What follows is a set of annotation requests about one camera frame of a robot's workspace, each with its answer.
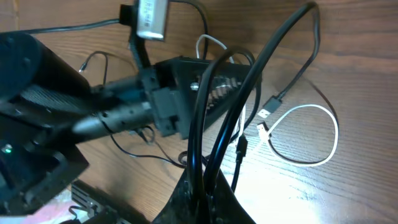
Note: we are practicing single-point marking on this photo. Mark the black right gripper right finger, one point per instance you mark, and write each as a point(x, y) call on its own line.
point(224, 206)

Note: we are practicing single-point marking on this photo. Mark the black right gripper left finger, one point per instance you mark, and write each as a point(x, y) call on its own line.
point(183, 205)

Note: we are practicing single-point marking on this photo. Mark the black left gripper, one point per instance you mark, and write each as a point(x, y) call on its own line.
point(163, 94)

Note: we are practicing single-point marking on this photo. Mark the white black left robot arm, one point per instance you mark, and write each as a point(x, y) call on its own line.
point(47, 108)

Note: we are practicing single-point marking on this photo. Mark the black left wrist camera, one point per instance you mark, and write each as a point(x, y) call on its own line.
point(147, 21)

